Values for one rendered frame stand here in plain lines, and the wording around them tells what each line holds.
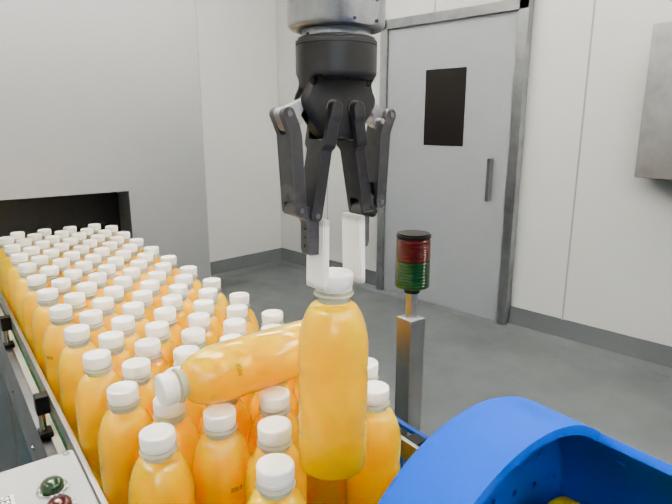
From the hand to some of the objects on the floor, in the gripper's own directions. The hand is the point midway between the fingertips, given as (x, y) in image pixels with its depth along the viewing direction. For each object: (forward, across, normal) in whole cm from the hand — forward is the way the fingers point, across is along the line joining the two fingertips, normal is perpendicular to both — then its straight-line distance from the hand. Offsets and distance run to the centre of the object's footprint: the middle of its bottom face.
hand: (336, 252), depth 55 cm
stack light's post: (+132, +38, +27) cm, 140 cm away
